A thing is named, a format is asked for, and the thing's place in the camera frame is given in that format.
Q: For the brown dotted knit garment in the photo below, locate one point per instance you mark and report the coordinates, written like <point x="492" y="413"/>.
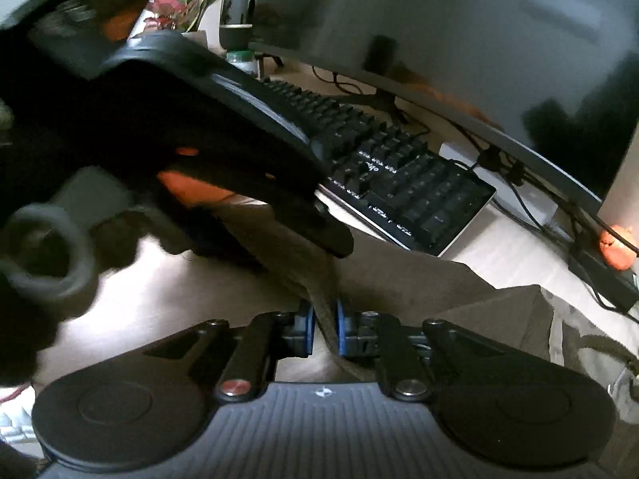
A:
<point x="414" y="286"/>

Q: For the potted plant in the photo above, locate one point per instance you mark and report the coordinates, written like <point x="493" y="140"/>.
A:
<point x="183" y="16"/>

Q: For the black keyboard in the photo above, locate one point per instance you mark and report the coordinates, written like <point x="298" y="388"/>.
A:
<point x="388" y="178"/>

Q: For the orange gloved hand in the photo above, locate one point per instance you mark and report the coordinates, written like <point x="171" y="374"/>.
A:
<point x="187" y="180"/>

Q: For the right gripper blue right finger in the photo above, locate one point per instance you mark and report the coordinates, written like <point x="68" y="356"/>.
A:
<point x="354" y="331"/>

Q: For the orange round toy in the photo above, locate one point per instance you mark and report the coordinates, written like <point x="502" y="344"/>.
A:
<point x="614" y="252"/>

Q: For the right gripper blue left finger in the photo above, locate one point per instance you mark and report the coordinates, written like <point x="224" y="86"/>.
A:
<point x="299" y="328"/>

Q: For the left dark monitor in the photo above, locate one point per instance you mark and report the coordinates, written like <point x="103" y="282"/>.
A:
<point x="553" y="83"/>

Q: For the dark cup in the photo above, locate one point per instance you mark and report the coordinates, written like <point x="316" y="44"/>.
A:
<point x="235" y="25"/>

